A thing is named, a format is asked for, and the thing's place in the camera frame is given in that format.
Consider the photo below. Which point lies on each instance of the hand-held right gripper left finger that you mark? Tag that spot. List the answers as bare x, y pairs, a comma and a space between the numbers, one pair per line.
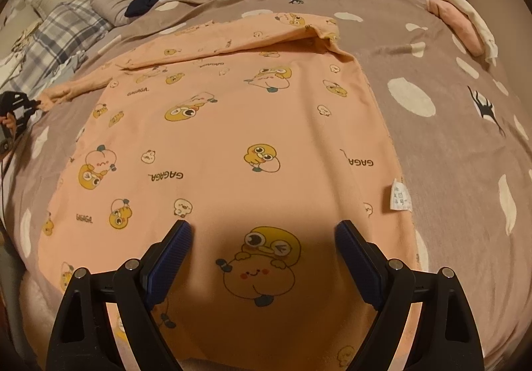
172, 259

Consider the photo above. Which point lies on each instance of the plaid pillow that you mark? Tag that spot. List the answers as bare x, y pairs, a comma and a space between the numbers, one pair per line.
62, 34

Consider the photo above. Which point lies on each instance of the folded pink garment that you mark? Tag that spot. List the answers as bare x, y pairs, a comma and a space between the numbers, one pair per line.
457, 22

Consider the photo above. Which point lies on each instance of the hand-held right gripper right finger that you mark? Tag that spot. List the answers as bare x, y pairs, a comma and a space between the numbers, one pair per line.
353, 254

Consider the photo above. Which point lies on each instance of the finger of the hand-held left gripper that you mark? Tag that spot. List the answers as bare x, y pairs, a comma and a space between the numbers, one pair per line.
34, 105

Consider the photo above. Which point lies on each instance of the peach cartoon print shirt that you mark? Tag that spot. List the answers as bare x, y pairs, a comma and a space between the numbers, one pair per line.
232, 126

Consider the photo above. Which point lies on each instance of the grey pillow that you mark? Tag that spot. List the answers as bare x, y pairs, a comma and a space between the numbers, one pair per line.
112, 5

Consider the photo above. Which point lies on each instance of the mauve spotted blanket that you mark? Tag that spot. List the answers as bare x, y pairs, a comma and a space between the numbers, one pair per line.
436, 63

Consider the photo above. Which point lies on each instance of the blue-grey folded clothes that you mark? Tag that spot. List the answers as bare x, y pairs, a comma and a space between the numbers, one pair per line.
62, 68

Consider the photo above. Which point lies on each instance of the folded white garment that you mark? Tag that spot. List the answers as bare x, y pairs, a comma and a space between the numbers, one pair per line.
469, 5

